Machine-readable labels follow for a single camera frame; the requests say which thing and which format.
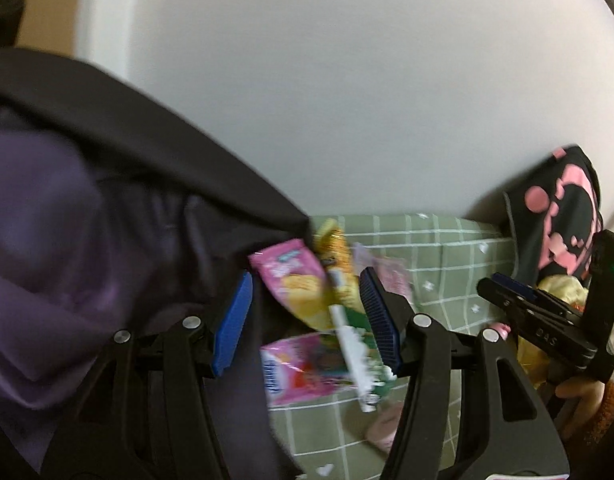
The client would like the person's right hand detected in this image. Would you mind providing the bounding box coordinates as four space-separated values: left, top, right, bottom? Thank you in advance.
554 377 606 442

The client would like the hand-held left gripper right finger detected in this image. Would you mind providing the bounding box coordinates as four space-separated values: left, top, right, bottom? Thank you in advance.
359 266 570 480

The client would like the purple cloth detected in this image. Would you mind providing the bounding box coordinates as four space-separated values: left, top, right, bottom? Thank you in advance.
0 130 228 411

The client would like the person's right forearm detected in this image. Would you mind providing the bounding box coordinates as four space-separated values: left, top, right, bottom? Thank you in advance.
562 380 614 461

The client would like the black pink-print pillow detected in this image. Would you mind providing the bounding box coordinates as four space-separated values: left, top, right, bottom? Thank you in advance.
502 144 605 281

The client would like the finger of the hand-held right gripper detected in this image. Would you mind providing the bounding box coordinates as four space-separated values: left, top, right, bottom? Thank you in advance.
491 272 585 317
476 277 543 323

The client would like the pale pink paper wrapper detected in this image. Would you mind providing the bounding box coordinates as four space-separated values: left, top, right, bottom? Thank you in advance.
351 241 414 311

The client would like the yellow-green plastic bag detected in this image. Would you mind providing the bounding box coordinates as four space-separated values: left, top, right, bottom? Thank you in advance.
517 274 588 391

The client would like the green checkered tablecloth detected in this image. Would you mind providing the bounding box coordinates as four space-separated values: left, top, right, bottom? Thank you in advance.
267 212 563 480

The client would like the yellow wrapper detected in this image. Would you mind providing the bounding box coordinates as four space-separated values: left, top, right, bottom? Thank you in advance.
313 219 363 311

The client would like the pink cylindrical jar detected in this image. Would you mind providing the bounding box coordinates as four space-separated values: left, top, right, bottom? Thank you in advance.
364 400 405 456

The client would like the pink snack wrapper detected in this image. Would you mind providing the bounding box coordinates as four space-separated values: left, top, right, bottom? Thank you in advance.
248 239 338 333
260 332 360 408

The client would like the black jacket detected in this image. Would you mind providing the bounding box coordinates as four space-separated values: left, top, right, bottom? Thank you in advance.
0 47 313 480

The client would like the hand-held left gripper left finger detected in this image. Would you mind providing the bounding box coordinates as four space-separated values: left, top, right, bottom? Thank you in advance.
39 270 255 480

